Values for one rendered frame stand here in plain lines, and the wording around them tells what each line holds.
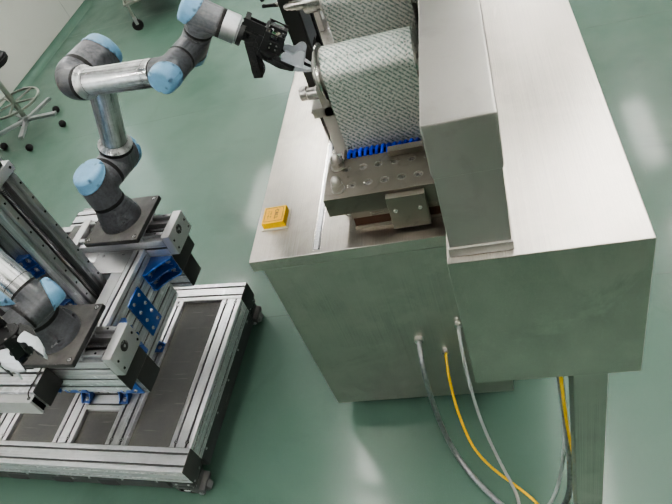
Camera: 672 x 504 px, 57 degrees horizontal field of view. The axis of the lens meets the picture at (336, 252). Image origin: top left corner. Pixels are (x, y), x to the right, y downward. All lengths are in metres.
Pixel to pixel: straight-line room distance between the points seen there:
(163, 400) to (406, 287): 1.17
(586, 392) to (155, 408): 1.72
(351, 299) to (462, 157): 1.16
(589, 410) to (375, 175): 0.77
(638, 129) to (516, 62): 2.20
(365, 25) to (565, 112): 0.91
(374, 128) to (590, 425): 0.91
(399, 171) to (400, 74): 0.24
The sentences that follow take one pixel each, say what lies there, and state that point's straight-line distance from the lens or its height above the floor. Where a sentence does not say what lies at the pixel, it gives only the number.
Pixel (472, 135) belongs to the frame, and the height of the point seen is 1.63.
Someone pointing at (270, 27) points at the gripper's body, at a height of 1.39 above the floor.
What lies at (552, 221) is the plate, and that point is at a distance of 0.85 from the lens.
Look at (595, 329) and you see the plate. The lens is 0.96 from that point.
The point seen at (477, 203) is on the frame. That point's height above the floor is 1.53.
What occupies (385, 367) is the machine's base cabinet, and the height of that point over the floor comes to 0.31.
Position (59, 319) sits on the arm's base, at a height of 0.89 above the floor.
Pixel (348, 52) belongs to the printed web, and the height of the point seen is 1.30.
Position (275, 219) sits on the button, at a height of 0.92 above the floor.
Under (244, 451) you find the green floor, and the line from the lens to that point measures 2.51.
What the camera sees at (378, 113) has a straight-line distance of 1.67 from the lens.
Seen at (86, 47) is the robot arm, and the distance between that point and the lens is 1.99.
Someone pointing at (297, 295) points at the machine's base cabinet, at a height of 0.74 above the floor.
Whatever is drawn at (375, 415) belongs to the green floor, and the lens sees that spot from 2.39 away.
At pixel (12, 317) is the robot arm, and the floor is 1.15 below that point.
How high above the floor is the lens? 2.04
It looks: 44 degrees down
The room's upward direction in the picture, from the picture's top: 23 degrees counter-clockwise
